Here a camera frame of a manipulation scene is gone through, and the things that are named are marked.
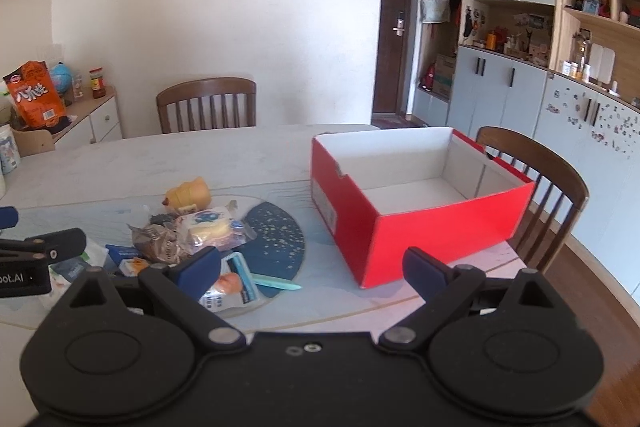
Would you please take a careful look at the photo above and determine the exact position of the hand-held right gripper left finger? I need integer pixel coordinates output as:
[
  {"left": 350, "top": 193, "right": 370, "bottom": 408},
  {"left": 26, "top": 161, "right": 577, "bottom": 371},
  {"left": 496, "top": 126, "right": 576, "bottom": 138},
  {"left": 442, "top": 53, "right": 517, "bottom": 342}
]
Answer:
[{"left": 65, "top": 247, "right": 246, "bottom": 350}]

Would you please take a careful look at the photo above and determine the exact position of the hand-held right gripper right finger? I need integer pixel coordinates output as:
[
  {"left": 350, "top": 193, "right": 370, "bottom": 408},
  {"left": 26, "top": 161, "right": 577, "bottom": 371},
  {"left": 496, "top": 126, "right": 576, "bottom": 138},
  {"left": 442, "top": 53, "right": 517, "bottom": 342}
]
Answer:
[{"left": 380, "top": 247, "right": 576, "bottom": 350}]

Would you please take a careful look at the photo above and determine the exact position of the white packet with orange print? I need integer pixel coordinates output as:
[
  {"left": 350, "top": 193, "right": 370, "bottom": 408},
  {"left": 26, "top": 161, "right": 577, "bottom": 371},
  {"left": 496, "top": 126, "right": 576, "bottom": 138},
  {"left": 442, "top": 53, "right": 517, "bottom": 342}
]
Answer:
[{"left": 199, "top": 257, "right": 262, "bottom": 314}]

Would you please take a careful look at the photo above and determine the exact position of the red cardboard box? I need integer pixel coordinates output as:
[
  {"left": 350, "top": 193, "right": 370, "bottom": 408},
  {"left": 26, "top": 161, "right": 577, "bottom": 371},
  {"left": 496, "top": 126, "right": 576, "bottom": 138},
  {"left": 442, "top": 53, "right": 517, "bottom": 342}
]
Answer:
[{"left": 310, "top": 127, "right": 538, "bottom": 290}]

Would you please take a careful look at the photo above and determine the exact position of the pale blue packet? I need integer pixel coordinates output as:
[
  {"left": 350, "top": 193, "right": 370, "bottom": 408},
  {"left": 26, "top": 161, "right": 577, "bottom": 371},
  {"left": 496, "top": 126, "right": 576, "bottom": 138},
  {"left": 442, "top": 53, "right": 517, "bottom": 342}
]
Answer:
[{"left": 222, "top": 253, "right": 252, "bottom": 289}]

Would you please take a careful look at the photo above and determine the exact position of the blueberry bread packet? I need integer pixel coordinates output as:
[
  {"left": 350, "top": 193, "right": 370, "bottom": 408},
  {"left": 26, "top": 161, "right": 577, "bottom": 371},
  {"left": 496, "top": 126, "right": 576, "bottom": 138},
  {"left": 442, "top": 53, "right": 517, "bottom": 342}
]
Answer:
[{"left": 177, "top": 207, "right": 257, "bottom": 258}]

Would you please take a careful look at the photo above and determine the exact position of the brown foil snack packet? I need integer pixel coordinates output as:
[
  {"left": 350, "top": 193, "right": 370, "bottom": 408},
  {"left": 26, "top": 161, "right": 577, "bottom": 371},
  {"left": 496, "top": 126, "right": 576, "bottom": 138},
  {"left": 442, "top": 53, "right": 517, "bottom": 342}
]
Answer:
[{"left": 127, "top": 222, "right": 193, "bottom": 264}]

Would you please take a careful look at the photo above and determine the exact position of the yellow duck toy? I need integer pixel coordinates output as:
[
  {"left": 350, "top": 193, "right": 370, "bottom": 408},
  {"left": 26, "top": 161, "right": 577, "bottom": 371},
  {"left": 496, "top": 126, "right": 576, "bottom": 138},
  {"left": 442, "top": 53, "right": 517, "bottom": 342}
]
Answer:
[{"left": 165, "top": 177, "right": 212, "bottom": 215}]

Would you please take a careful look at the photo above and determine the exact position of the teal plastic stick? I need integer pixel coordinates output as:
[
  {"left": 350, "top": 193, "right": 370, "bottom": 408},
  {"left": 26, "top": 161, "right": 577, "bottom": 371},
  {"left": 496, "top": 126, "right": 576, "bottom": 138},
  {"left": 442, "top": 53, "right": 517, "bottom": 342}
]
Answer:
[{"left": 250, "top": 273, "right": 304, "bottom": 292}]

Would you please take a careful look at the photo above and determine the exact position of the white marble desktop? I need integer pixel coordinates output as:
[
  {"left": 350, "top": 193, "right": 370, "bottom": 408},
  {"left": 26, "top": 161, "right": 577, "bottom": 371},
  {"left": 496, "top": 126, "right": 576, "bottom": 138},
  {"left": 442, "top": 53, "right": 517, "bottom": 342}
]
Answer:
[{"left": 0, "top": 123, "right": 633, "bottom": 427}]

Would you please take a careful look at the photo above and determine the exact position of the pale plastic packet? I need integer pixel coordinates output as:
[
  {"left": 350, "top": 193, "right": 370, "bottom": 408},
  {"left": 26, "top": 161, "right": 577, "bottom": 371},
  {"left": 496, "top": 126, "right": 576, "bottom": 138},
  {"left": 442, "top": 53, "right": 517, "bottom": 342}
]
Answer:
[{"left": 40, "top": 241, "right": 110, "bottom": 308}]

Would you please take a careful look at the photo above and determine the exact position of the printed white canister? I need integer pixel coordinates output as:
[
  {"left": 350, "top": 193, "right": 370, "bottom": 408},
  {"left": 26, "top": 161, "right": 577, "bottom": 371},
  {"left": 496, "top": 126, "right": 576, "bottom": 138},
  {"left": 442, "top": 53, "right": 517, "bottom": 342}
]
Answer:
[{"left": 0, "top": 124, "right": 21, "bottom": 176}]

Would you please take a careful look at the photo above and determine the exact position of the small orange white packet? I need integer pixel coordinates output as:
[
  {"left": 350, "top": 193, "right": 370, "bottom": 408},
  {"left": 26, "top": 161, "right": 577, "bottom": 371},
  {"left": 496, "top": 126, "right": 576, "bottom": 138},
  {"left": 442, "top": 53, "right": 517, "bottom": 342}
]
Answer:
[{"left": 120, "top": 257, "right": 152, "bottom": 278}]

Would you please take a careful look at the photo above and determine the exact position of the light wooden chair back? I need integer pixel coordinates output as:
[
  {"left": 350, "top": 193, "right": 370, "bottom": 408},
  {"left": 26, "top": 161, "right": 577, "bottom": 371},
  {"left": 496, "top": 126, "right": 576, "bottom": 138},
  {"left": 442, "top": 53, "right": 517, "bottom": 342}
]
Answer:
[{"left": 12, "top": 128, "right": 56, "bottom": 158}]

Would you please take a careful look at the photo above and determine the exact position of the orange snack bag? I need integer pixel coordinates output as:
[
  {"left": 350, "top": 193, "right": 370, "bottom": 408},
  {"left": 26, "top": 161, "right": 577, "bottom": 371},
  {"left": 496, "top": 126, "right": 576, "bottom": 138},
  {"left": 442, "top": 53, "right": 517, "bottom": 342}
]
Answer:
[{"left": 4, "top": 60, "right": 69, "bottom": 130}]

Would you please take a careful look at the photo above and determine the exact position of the white sideboard with wooden top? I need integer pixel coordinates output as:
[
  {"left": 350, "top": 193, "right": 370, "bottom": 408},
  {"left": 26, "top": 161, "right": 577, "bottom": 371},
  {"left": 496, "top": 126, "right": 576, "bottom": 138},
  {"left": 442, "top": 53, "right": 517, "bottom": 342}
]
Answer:
[{"left": 50, "top": 84, "right": 124, "bottom": 152}]

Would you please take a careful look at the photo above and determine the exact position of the blue globe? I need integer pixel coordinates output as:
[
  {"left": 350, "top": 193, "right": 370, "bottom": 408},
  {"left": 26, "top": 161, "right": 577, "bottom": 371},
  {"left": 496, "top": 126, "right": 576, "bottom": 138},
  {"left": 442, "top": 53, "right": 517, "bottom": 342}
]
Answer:
[{"left": 49, "top": 63, "right": 76, "bottom": 98}]

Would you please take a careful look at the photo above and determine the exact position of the dark wooden chair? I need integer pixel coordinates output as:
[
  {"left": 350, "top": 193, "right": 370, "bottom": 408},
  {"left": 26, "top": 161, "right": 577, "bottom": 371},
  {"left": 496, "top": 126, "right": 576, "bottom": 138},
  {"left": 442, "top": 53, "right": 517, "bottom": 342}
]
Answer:
[
  {"left": 475, "top": 126, "right": 590, "bottom": 275},
  {"left": 156, "top": 77, "right": 258, "bottom": 135}
]

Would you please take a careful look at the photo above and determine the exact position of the red sauce jar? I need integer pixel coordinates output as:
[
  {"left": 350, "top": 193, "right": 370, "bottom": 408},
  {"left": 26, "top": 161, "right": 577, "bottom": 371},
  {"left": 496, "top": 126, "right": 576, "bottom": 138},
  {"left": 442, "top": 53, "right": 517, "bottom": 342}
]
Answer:
[{"left": 89, "top": 68, "right": 107, "bottom": 100}]

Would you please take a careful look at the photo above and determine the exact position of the dark brown door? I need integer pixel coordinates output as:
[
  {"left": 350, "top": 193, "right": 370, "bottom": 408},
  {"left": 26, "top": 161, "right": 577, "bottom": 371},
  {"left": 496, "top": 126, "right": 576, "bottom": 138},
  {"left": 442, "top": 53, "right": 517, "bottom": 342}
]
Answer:
[{"left": 372, "top": 0, "right": 417, "bottom": 116}]

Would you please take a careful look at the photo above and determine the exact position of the pale tote bag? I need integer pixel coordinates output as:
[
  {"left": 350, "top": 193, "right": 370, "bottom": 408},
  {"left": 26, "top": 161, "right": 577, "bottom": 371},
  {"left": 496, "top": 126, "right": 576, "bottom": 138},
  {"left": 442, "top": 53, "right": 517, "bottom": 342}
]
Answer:
[{"left": 420, "top": 0, "right": 452, "bottom": 24}]

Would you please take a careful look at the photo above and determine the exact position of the grey wall cabinet unit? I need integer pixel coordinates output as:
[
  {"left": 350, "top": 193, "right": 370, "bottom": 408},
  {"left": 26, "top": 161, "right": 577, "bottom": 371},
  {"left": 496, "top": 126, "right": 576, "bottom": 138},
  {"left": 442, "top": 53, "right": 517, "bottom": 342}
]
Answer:
[{"left": 412, "top": 0, "right": 640, "bottom": 283}]

